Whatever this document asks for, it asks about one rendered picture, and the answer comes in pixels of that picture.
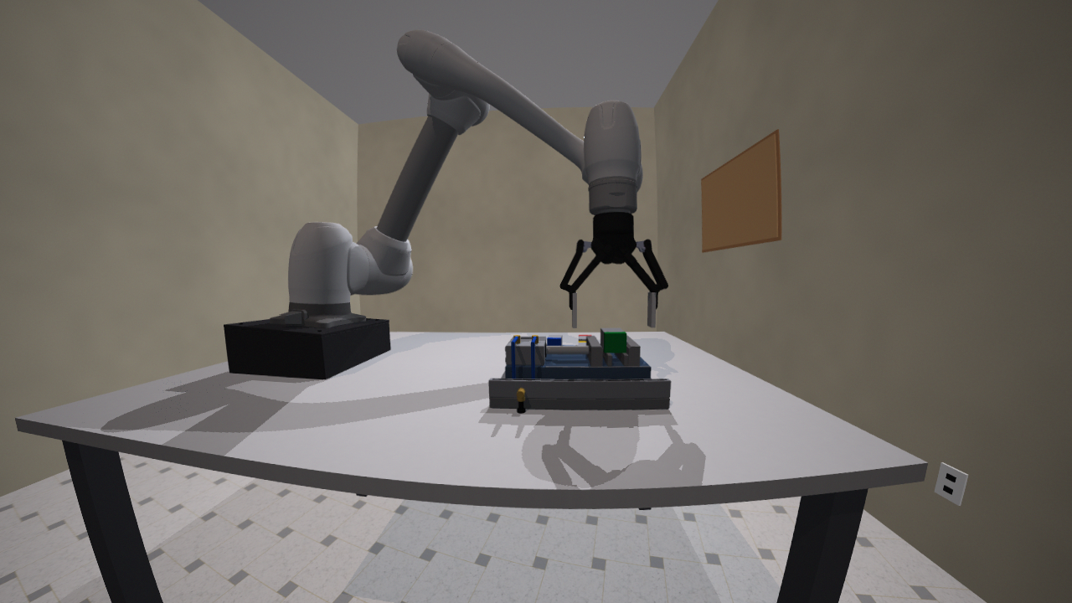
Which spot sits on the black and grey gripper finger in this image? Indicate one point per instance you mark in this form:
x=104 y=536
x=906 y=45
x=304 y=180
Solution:
x=582 y=247
x=646 y=248

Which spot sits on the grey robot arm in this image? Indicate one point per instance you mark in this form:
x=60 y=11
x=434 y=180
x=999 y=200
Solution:
x=326 y=267

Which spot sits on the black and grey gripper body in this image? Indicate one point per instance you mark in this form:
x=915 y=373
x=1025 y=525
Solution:
x=613 y=228

